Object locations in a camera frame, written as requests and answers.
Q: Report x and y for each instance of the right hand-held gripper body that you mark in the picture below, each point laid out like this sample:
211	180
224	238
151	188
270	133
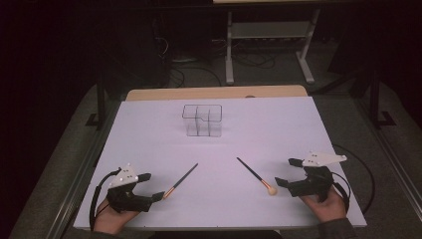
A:
315	186

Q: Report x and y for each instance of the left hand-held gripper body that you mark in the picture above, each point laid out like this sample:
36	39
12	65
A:
127	199

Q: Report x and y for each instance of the thin black makeup brush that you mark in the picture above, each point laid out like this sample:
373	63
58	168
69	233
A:
182	179

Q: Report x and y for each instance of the fluffy cream-head makeup brush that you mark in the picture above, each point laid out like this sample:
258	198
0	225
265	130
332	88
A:
252	172

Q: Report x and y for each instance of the clear acrylic organizer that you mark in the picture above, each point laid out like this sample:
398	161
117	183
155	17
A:
202	126

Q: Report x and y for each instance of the person's right hand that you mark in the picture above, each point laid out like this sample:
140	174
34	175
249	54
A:
328	209

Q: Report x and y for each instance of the person's left hand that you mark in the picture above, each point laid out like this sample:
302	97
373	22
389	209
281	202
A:
109	220

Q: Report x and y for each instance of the white board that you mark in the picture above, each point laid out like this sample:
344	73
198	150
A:
215	205

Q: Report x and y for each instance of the black metal stand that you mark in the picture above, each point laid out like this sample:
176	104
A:
375	106
101	106

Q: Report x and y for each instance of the wooden table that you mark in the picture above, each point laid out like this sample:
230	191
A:
215	92

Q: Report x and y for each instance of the grey metal rail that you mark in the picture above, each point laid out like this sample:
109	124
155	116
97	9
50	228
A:
79	186
394	166

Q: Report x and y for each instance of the white metal frame desk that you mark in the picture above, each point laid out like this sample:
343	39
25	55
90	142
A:
272	30

